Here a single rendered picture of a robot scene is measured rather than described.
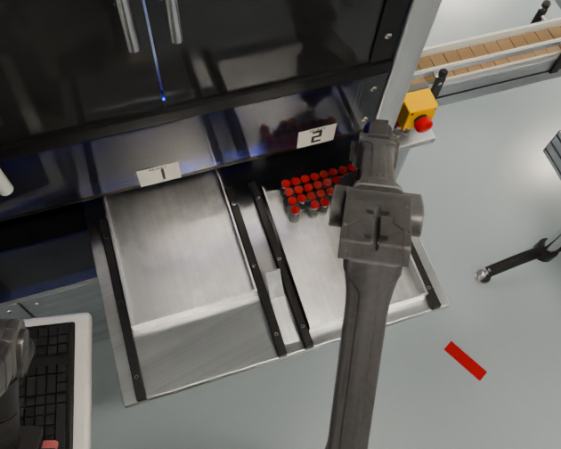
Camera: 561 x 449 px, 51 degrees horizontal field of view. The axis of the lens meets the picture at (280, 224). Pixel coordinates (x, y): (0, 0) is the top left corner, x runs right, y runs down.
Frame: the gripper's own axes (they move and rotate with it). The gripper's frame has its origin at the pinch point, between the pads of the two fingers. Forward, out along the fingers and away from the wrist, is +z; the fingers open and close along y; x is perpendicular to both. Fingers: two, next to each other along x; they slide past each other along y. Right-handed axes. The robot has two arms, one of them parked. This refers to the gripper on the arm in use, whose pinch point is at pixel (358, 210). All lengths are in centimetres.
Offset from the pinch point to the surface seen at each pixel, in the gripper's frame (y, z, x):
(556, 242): -24, 71, -84
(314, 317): -14.3, 3.9, 20.5
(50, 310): 33, 45, 72
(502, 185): 8, 94, -99
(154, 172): 24.8, -10.7, 35.0
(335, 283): -10.4, 4.1, 12.6
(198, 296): 2.3, 3.9, 38.8
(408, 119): 10.3, -7.2, -19.7
